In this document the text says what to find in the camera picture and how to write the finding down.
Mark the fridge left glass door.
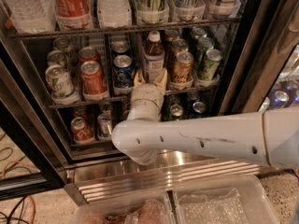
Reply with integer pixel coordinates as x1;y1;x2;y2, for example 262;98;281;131
0;46;66;201

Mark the left clear plastic bin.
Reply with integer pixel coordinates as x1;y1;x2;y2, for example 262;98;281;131
70;190;176;224

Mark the bottom green can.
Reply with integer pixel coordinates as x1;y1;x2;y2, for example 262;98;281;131
168;104;183;120

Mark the rear red soda can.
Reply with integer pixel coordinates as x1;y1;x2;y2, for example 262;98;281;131
78;47;101;63

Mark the rear orange gold can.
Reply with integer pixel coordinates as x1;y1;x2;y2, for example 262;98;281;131
164;29;179;61

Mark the upper wire fridge shelf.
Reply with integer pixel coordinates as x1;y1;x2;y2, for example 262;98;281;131
7;16;241;40

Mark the tea bottle with white cap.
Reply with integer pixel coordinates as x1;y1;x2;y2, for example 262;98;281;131
143;31;164;83

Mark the front red soda can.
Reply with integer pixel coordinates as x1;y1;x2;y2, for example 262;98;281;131
80;61;107;95

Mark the front white green 7up can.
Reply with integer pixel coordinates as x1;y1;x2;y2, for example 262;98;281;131
45;64;75;98

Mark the middle green can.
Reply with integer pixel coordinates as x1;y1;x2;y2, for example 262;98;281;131
194;37;214;71

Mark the bottom blue can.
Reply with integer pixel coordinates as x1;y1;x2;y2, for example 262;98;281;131
189;102;206;119

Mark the fridge right glass door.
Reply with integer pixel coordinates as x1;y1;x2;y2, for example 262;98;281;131
213;0;299;115

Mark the red Coca-Cola bottle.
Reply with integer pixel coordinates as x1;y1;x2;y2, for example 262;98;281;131
55;0;93;31

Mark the red soda can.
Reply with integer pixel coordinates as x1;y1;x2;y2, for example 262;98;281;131
78;47;101;63
80;61;107;95
71;117;93;142

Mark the tall silver striped can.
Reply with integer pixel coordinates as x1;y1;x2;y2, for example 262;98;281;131
171;0;206;21

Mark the clear plastic bin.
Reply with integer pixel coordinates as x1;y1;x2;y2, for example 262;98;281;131
70;190;176;224
172;175;280;224

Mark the rear blue Pepsi can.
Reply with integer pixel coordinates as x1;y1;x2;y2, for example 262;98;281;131
111;41;131;58

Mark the rear white 7up can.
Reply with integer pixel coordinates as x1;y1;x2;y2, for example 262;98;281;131
53;37;76;63

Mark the bottom silver can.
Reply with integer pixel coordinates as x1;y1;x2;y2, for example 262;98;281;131
97;113;113;138

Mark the right clear plastic bin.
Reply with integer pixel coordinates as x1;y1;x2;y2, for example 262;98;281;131
172;175;280;224

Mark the fridge glass door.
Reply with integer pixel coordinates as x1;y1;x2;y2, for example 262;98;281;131
0;46;66;201
213;0;299;115

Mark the bottom red soda can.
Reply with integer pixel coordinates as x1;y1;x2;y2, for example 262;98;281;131
71;117;93;142

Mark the rear green can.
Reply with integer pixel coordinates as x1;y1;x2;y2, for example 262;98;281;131
190;26;207;47

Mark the middle wire fridge shelf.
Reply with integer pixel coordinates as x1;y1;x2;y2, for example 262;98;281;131
49;83;217;109

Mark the tall green striped can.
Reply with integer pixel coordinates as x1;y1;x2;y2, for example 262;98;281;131
135;0;169;24

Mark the front orange gold can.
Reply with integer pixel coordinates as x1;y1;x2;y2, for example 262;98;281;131
171;51;193;83

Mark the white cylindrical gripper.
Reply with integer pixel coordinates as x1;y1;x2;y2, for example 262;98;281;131
127;68;168;121

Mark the blue pepsi can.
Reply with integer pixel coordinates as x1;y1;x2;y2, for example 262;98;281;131
111;41;131;58
113;55;135;89

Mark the orange cable on floor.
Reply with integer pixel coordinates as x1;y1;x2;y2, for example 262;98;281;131
0;161;36;224

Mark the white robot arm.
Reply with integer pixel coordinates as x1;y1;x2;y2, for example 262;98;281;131
112;69;299;169

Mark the black cable on floor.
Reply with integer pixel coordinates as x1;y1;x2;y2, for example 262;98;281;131
0;196;31;224

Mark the front blue Pepsi can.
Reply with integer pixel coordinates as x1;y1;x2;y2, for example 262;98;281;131
113;55;135;89

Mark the middle orange gold can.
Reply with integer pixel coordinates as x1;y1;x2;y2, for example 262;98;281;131
167;38;189;73

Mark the wire fridge shelf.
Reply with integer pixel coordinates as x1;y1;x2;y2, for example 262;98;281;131
7;16;241;40
49;83;217;109

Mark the middle white 7up can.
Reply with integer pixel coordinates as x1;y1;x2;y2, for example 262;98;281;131
47;50;67;68

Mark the clear water bottle top left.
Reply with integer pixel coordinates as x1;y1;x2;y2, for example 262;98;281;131
4;0;56;34

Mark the steel fridge bottom grille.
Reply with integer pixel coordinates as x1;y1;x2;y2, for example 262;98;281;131
64;149;293;207

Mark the orange gold can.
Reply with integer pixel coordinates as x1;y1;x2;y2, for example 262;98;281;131
164;29;179;61
167;38;189;73
171;51;193;83

